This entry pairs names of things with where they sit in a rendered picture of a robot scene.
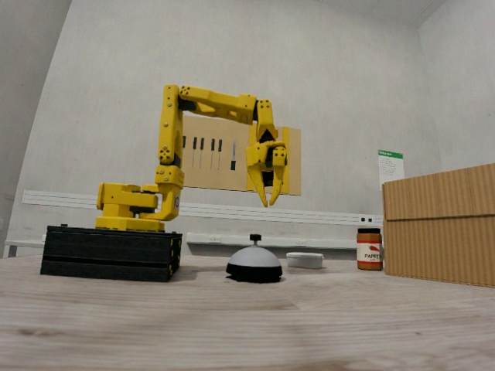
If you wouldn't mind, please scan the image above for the white lidded storage box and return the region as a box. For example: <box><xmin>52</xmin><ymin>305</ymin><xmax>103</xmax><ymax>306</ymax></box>
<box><xmin>286</xmin><ymin>253</ymin><xmax>325</xmax><ymax>269</ymax></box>

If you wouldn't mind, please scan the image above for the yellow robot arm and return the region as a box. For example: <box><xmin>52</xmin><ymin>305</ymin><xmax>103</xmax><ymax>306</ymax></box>
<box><xmin>95</xmin><ymin>84</ymin><xmax>278</xmax><ymax>232</ymax></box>

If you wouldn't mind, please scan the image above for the paprika spice jar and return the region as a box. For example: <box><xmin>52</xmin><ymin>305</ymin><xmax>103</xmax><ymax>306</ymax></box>
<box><xmin>357</xmin><ymin>228</ymin><xmax>383</xmax><ymax>271</ymax></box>

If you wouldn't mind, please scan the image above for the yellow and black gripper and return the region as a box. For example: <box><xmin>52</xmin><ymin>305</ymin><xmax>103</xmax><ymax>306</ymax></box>
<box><xmin>245</xmin><ymin>141</ymin><xmax>288</xmax><ymax>207</ymax></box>

